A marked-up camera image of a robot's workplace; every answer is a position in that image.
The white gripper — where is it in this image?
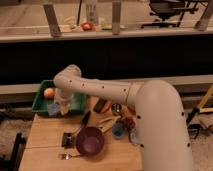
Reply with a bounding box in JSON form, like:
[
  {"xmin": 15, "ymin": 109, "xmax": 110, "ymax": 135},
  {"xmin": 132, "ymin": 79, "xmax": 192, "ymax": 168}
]
[{"xmin": 54, "ymin": 88, "xmax": 73, "ymax": 115}]

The black office chair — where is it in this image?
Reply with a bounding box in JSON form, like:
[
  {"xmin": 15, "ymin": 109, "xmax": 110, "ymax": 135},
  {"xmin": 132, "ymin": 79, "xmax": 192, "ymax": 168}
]
[{"xmin": 141, "ymin": 0, "xmax": 198, "ymax": 28}]

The blue cup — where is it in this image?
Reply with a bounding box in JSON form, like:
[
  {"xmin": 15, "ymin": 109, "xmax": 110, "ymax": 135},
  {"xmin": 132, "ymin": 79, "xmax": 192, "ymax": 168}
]
[{"xmin": 111, "ymin": 123, "xmax": 125, "ymax": 139}]

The green plastic tray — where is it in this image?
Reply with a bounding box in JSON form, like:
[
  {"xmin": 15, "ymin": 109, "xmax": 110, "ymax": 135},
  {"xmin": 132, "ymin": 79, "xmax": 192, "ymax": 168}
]
[{"xmin": 32, "ymin": 80, "xmax": 87, "ymax": 117}]

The black spatula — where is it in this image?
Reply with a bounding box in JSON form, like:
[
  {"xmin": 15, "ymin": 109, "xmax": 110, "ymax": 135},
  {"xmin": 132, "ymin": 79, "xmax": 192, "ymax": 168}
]
[{"xmin": 61, "ymin": 111, "xmax": 91, "ymax": 148}]

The purple bowl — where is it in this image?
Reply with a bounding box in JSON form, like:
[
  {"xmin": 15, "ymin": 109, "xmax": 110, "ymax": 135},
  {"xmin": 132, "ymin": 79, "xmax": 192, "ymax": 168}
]
[{"xmin": 76, "ymin": 127, "xmax": 105, "ymax": 156}]

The black rectangular block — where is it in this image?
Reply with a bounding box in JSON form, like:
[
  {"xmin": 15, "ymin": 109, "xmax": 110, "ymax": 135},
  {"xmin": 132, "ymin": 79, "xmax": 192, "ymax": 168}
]
[{"xmin": 93, "ymin": 99, "xmax": 106, "ymax": 113}]

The orange carrot toy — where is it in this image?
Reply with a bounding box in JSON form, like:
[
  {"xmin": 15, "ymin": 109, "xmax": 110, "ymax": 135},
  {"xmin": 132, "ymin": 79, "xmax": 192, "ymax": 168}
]
[{"xmin": 101, "ymin": 101, "xmax": 112, "ymax": 114}]

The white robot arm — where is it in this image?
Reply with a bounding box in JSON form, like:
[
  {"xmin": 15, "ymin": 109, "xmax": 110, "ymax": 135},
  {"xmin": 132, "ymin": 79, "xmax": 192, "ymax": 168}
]
[{"xmin": 54, "ymin": 65, "xmax": 194, "ymax": 171}]

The cream wooden utensil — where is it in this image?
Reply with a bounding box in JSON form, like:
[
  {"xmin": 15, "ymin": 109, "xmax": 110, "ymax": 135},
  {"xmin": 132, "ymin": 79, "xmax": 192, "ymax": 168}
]
[{"xmin": 97, "ymin": 116, "xmax": 120, "ymax": 133}]

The red apple on shelf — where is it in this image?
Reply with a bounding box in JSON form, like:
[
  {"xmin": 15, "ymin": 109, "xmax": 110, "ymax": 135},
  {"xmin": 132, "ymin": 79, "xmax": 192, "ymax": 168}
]
[{"xmin": 81, "ymin": 22, "xmax": 93, "ymax": 31}]

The blue green sponge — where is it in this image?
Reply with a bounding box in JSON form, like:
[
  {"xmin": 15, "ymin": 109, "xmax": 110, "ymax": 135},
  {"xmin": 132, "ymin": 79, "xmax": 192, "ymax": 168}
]
[{"xmin": 47, "ymin": 103, "xmax": 60, "ymax": 116}]

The small metal cup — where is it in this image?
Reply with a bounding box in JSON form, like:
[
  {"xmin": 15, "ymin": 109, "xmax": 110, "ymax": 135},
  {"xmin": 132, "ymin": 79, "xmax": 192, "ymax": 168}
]
[{"xmin": 111, "ymin": 103, "xmax": 122, "ymax": 115}]

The black chair left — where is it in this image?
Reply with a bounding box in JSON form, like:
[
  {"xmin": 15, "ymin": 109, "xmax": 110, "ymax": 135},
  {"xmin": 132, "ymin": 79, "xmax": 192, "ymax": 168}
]
[{"xmin": 8, "ymin": 133, "xmax": 26, "ymax": 171}]

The silver fork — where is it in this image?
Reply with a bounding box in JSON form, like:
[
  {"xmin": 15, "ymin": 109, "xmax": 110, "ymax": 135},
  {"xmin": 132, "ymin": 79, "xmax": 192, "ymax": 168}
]
[{"xmin": 58, "ymin": 153, "xmax": 82, "ymax": 160}]

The orange apple in tray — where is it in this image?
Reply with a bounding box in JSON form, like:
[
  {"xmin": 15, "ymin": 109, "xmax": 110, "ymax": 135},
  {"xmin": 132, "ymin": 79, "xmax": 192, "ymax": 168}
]
[{"xmin": 43, "ymin": 88, "xmax": 55, "ymax": 99}]

